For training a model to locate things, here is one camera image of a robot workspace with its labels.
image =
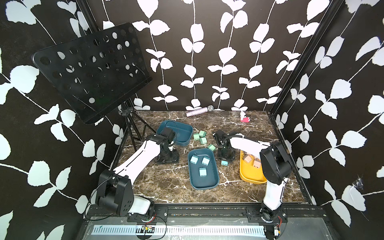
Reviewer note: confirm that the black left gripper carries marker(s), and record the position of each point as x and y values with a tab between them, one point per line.
175	158

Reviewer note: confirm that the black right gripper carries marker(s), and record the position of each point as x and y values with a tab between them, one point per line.
229	159

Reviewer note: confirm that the mint green plug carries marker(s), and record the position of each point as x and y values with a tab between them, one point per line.
211	147
203	141
197	137
202	134

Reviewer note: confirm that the beige plug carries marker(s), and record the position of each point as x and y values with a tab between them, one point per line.
257	163
248	158

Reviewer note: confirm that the teal storage box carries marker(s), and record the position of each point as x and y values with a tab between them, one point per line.
183	132
212	179

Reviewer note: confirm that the yellow storage box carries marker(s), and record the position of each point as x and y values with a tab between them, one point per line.
250	174

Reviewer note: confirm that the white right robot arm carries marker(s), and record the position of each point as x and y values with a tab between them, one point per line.
275	162

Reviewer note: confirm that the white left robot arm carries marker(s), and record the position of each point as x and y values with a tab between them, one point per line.
115	188

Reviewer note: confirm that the pink white small box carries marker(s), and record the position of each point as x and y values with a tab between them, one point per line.
244	118

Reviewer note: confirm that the black music stand tripod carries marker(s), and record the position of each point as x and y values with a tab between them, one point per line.
129	113

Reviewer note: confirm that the black perforated music stand desk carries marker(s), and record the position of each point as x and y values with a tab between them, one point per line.
96	73

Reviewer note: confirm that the black front rail frame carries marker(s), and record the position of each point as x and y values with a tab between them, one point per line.
211	222

